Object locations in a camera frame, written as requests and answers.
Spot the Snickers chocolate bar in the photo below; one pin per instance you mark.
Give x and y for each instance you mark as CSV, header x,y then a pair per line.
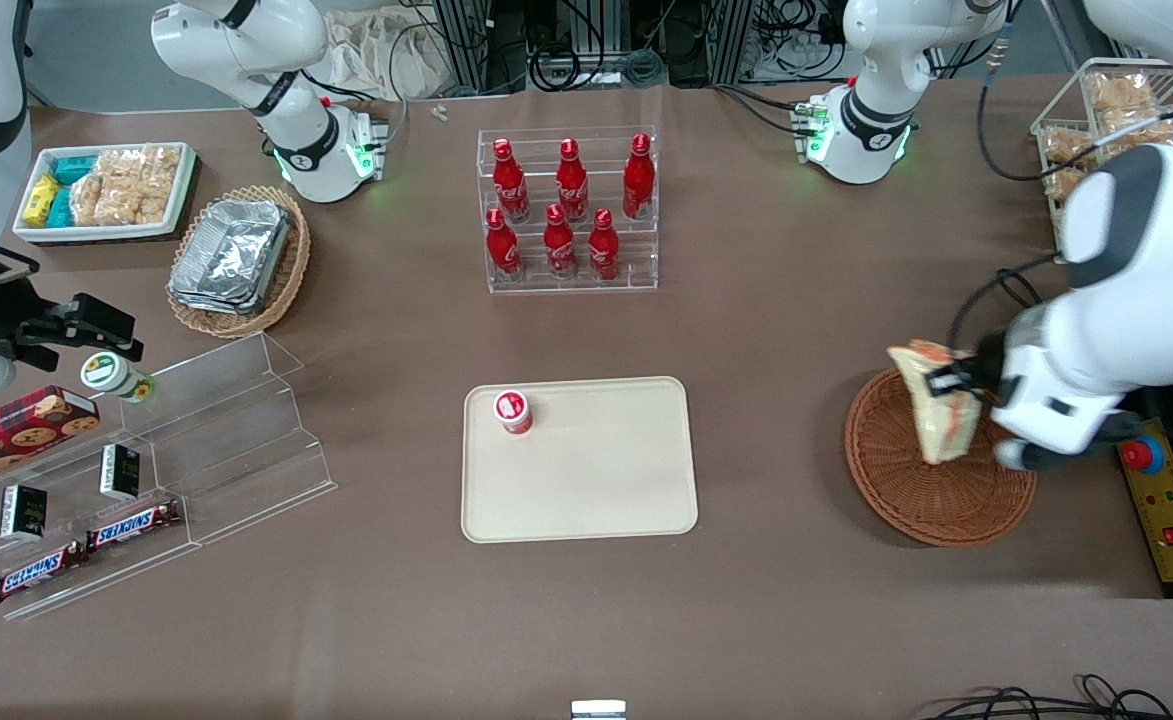
x,y
134,525
41,572

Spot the green lid white cup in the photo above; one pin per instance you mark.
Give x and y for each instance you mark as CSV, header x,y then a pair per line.
x,y
111,375

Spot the triangle sandwich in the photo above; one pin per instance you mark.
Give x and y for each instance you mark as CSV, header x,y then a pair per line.
x,y
946,435

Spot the clear acrylic bottle rack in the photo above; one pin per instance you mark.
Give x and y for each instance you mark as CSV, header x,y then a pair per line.
x,y
566,285

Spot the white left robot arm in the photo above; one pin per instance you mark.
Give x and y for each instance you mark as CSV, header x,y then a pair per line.
x,y
876,120

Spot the red cola bottle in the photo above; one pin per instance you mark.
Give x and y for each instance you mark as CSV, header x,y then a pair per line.
x,y
572,182
559,245
603,248
638,180
508,185
502,248

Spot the white cloth bag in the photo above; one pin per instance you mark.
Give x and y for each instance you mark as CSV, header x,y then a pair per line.
x,y
386,55

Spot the clear rice cracker packet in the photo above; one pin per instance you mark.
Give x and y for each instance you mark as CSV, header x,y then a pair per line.
x,y
88,200
118,205
161,180
121,165

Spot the small black box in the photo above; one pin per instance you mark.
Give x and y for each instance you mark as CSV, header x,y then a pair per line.
x,y
22,512
121,472

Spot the white rectangular snack bin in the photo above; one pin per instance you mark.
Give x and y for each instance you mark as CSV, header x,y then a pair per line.
x,y
96,233

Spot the beige plastic tray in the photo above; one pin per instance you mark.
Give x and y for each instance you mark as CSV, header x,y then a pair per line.
x,y
586,490

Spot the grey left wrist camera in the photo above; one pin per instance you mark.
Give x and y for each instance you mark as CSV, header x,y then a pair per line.
x,y
1066,457

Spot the clear acrylic stepped shelf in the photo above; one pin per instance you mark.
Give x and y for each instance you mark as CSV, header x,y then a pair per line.
x,y
71,505
246,440

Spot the silver foil tray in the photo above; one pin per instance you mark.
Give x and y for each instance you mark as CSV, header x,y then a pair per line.
x,y
231,250
206,305

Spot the round brown wicker basket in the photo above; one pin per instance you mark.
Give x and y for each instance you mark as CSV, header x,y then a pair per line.
x,y
936,505

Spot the teal snack packet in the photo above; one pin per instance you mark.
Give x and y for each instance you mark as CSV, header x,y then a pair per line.
x,y
61,208
74,169

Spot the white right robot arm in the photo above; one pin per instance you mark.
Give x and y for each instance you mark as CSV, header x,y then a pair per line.
x,y
246,40

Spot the oval light wicker basket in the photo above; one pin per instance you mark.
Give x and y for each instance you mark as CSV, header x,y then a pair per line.
x,y
281,290

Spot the red plaid cookie box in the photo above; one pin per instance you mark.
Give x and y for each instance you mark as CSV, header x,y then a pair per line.
x,y
16,430

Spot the red lid white cup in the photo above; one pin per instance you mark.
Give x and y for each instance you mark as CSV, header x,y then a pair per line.
x,y
512,412

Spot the bagged fried snack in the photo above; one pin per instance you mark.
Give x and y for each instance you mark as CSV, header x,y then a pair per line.
x,y
1068,182
1068,145
1121,90
1136,127

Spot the yellow snack packet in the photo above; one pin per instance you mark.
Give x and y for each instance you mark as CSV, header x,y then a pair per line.
x,y
41,200

